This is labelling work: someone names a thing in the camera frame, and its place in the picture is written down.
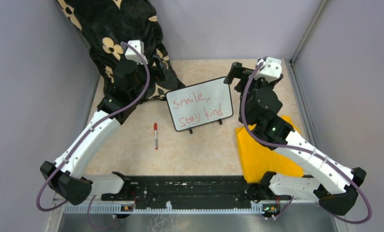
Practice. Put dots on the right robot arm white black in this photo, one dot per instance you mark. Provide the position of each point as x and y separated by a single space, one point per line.
333 186

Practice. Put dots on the white whiteboard black frame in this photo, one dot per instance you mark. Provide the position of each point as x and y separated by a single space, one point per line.
200 104

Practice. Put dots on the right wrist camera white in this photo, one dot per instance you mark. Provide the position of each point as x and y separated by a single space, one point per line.
271 69

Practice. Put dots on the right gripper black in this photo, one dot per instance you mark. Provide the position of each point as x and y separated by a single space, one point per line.
238 71

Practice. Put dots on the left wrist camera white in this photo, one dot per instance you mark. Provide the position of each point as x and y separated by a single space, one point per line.
135 51

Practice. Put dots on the red white marker pen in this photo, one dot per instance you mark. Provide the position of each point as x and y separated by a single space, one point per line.
155 136

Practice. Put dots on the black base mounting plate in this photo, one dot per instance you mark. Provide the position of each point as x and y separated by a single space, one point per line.
192 192

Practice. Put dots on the yellow folded garment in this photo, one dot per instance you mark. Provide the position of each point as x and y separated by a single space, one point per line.
256 160

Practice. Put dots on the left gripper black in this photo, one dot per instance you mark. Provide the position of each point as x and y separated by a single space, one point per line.
160 74

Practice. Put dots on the aluminium frame rail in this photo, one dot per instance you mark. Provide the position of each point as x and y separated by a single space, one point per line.
94 203

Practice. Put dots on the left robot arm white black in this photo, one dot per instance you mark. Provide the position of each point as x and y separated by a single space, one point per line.
128 82

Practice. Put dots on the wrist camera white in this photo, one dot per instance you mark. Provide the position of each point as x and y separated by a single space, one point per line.
135 51
271 69

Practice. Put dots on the black floral blanket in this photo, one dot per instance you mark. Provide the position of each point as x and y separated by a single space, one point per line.
106 23

